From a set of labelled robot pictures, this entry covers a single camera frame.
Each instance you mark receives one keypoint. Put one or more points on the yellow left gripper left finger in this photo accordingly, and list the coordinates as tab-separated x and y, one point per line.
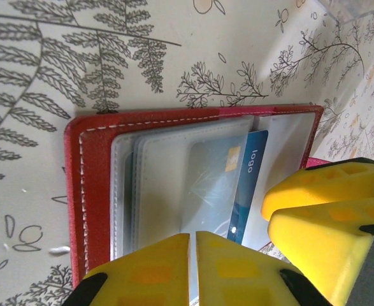
148	274

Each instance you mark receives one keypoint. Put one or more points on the blue credit card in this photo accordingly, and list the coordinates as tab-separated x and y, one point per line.
253	178

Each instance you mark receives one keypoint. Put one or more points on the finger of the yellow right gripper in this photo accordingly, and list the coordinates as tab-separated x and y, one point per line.
327	242
327	185

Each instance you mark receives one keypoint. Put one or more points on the small white crumb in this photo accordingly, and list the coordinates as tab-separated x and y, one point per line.
59	250

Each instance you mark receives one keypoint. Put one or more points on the red leather card holder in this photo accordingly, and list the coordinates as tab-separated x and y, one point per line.
94	178

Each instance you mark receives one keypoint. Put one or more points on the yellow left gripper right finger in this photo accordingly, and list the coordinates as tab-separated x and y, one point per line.
237	274

